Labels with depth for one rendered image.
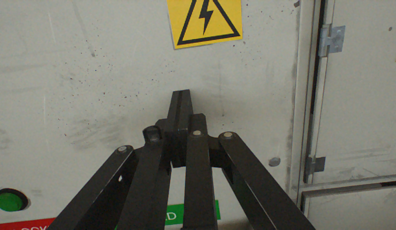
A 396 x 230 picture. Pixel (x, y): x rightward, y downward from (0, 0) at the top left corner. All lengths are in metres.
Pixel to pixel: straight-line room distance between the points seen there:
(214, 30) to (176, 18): 0.03
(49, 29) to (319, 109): 0.50
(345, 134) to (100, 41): 0.55
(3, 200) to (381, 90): 0.66
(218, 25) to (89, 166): 0.19
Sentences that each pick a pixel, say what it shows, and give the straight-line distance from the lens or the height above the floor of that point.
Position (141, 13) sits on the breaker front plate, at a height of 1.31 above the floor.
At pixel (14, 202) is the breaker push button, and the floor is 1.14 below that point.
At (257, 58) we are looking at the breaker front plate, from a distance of 0.20.
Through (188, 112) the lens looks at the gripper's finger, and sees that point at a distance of 0.16.
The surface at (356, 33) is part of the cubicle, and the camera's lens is 0.53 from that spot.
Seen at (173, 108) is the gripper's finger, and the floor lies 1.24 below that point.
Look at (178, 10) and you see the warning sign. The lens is 0.19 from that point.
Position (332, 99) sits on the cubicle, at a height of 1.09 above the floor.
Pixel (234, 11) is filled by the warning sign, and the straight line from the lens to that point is 0.19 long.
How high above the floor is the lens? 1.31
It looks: 27 degrees down
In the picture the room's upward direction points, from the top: 9 degrees counter-clockwise
